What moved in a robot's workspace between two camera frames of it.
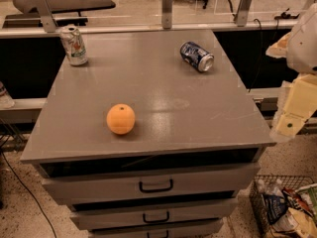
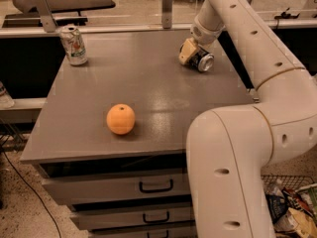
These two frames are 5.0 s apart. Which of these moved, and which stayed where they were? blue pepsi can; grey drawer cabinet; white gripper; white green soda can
Moved: white gripper
Stayed: blue pepsi can; grey drawer cabinet; white green soda can
